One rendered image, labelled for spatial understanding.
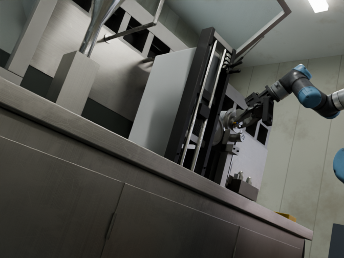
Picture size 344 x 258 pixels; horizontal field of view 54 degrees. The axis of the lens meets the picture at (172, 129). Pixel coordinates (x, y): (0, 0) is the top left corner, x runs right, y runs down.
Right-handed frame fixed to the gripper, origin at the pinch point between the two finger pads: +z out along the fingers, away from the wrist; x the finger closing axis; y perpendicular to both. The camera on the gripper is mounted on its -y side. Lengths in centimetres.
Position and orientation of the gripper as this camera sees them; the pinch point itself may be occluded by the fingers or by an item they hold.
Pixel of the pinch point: (238, 125)
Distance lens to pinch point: 147.8
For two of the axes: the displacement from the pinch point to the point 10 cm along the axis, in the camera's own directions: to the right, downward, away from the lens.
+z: -7.2, 5.9, 3.7
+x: -6.5, -3.9, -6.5
